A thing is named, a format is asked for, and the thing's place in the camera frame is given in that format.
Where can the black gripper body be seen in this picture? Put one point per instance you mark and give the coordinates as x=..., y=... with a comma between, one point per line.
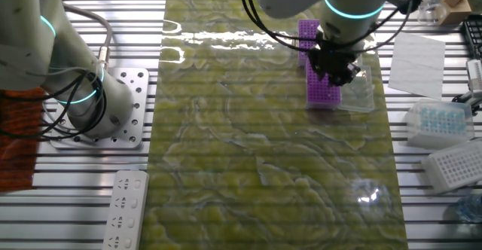
x=329, y=60

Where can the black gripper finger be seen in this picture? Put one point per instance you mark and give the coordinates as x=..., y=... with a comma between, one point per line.
x=334, y=80
x=351, y=72

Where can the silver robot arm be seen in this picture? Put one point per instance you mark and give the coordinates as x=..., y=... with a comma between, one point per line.
x=30, y=35

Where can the purple pipette tip box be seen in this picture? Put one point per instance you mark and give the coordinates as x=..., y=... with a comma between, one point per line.
x=307, y=35
x=320, y=92

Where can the clear box blue tips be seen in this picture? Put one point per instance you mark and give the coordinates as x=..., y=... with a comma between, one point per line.
x=438, y=124

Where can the white pipette tip rack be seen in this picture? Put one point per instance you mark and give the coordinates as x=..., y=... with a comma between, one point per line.
x=455, y=167

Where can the white paper sheet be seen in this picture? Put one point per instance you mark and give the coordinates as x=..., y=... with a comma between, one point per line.
x=416, y=65

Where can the clear plastic cup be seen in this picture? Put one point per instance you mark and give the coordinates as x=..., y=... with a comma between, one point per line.
x=431, y=11

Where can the green marble pattern mat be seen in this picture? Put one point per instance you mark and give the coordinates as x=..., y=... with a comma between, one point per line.
x=244, y=148

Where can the small brown cardboard box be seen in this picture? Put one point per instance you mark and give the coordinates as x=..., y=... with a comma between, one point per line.
x=455, y=11

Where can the black keyboard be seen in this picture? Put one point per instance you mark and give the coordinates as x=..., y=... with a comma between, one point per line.
x=474, y=35

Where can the water bottle blue cap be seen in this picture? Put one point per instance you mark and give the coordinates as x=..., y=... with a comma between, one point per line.
x=472, y=208

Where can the white power strip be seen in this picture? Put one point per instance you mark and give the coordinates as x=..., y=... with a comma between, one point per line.
x=124, y=212

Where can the red brown wooden board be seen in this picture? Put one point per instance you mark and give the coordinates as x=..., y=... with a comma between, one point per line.
x=19, y=148

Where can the silver depth camera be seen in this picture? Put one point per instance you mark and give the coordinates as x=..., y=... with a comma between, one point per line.
x=475, y=75

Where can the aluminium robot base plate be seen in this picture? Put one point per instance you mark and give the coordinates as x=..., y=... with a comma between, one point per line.
x=137, y=92

